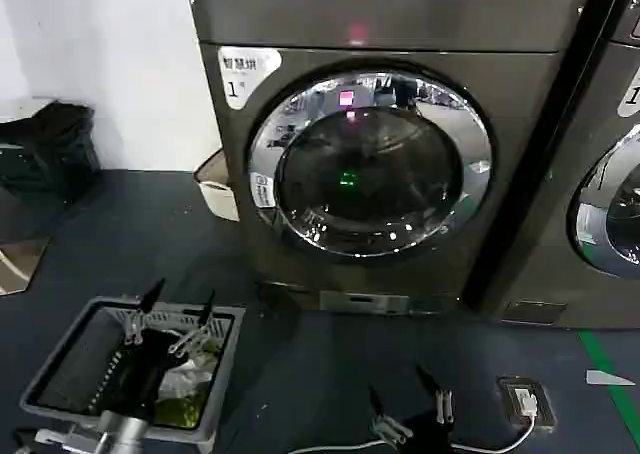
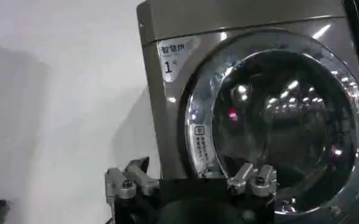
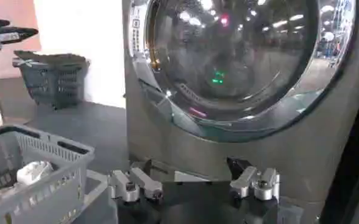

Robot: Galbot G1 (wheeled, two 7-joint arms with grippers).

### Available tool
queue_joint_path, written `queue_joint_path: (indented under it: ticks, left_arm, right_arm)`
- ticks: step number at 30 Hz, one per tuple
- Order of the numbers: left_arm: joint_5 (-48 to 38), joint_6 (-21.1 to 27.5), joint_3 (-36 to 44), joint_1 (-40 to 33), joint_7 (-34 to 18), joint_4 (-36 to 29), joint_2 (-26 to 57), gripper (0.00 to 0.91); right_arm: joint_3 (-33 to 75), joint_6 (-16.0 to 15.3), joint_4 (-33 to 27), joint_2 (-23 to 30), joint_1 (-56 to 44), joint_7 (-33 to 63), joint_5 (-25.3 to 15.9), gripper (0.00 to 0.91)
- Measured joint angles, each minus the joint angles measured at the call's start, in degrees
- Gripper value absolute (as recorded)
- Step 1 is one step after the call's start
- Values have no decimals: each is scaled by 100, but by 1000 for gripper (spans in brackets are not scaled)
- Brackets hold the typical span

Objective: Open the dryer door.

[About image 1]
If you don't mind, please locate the white cloth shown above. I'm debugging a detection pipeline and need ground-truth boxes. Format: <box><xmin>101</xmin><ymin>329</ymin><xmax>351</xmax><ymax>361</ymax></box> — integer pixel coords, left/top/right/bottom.
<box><xmin>158</xmin><ymin>354</ymin><xmax>222</xmax><ymax>401</ymax></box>

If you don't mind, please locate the black bin bag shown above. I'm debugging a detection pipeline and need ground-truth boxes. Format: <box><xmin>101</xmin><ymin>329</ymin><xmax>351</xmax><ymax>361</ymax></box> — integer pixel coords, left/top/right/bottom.
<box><xmin>0</xmin><ymin>101</ymin><xmax>102</xmax><ymax>206</ymax></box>

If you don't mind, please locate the white power cable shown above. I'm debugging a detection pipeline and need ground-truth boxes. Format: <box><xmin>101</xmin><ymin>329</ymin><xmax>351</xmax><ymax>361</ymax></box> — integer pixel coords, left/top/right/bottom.
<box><xmin>286</xmin><ymin>407</ymin><xmax>540</xmax><ymax>454</ymax></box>

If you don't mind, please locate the small white door label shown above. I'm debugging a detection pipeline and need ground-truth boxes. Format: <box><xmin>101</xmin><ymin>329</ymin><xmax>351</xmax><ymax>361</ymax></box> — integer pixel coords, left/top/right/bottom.
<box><xmin>249</xmin><ymin>171</ymin><xmax>277</xmax><ymax>210</ymax></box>

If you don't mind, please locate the dark dryer base hatch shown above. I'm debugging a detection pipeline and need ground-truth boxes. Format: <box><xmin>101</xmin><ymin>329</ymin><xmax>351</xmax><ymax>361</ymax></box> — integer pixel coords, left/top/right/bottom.
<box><xmin>503</xmin><ymin>300</ymin><xmax>569</xmax><ymax>326</ymax></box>

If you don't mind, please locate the round glass dryer door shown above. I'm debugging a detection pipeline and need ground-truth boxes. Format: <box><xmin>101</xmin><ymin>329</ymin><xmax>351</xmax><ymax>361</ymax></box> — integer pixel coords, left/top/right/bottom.
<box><xmin>244</xmin><ymin>58</ymin><xmax>499</xmax><ymax>268</ymax></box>
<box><xmin>569</xmin><ymin>123</ymin><xmax>640</xmax><ymax>281</ymax></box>

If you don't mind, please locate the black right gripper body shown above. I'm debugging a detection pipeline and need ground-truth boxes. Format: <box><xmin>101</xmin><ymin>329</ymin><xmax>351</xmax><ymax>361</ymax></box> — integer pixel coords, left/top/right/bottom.
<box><xmin>398</xmin><ymin>407</ymin><xmax>471</xmax><ymax>454</ymax></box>

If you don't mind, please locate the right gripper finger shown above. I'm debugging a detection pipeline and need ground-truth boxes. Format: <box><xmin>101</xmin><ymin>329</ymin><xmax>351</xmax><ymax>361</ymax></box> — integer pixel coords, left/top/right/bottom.
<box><xmin>414</xmin><ymin>364</ymin><xmax>456</xmax><ymax>425</ymax></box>
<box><xmin>368</xmin><ymin>383</ymin><xmax>415</xmax><ymax>446</ymax></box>

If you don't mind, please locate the brown flat board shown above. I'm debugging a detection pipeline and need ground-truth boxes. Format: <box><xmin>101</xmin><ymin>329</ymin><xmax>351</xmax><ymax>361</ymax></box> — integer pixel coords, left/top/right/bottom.
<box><xmin>0</xmin><ymin>186</ymin><xmax>52</xmax><ymax>296</ymax></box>

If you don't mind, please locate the grey front-load dryer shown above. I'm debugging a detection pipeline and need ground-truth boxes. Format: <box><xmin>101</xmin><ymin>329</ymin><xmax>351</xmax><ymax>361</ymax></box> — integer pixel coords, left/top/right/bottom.
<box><xmin>479</xmin><ymin>0</ymin><xmax>640</xmax><ymax>331</ymax></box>
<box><xmin>183</xmin><ymin>0</ymin><xmax>609</xmax><ymax>321</ymax></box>

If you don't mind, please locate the metal floor socket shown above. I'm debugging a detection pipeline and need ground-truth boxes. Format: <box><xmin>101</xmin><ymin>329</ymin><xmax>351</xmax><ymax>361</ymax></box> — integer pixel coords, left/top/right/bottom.
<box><xmin>494</xmin><ymin>374</ymin><xmax>558</xmax><ymax>422</ymax></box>

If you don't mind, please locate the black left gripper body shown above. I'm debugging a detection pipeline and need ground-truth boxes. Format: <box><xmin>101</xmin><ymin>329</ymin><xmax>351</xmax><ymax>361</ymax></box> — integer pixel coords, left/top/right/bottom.
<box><xmin>102</xmin><ymin>331</ymin><xmax>174</xmax><ymax>423</ymax></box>

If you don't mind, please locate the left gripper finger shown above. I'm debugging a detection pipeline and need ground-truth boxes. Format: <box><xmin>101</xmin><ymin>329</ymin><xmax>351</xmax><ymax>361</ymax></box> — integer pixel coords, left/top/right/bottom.
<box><xmin>167</xmin><ymin>288</ymin><xmax>217</xmax><ymax>360</ymax></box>
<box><xmin>121</xmin><ymin>277</ymin><xmax>167</xmax><ymax>347</ymax></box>

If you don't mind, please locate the grey plastic laundry basket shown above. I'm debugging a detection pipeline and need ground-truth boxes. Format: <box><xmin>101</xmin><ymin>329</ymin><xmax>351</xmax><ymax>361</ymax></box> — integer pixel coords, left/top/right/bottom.
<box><xmin>18</xmin><ymin>296</ymin><xmax>247</xmax><ymax>450</ymax></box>

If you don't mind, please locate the white power plug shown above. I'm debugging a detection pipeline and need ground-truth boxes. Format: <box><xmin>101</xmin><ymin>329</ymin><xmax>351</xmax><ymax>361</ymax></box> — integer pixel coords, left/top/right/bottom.
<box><xmin>514</xmin><ymin>387</ymin><xmax>539</xmax><ymax>418</ymax></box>

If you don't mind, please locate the green floor tape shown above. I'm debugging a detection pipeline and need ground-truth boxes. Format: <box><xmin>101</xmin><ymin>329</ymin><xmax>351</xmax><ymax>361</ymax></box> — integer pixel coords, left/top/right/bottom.
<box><xmin>576</xmin><ymin>325</ymin><xmax>640</xmax><ymax>428</ymax></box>

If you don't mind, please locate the white paper scrap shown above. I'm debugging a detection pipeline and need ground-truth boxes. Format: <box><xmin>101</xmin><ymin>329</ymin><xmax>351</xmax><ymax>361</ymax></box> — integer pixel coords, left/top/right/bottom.
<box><xmin>585</xmin><ymin>368</ymin><xmax>636</xmax><ymax>388</ymax></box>

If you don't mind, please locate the green cloth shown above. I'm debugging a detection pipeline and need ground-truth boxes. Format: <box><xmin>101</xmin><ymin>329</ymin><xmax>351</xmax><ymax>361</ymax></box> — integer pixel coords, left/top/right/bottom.
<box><xmin>153</xmin><ymin>391</ymin><xmax>209</xmax><ymax>430</ymax></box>

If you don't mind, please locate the white number sticker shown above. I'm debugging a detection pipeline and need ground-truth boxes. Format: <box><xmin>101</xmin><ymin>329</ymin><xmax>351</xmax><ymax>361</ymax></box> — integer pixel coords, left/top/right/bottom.
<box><xmin>217</xmin><ymin>45</ymin><xmax>283</xmax><ymax>112</ymax></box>
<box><xmin>616</xmin><ymin>67</ymin><xmax>640</xmax><ymax>120</ymax></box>

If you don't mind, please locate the open cardboard box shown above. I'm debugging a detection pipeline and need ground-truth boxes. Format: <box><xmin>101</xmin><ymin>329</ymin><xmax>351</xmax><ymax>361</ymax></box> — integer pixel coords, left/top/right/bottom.
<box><xmin>193</xmin><ymin>148</ymin><xmax>242</xmax><ymax>223</ymax></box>

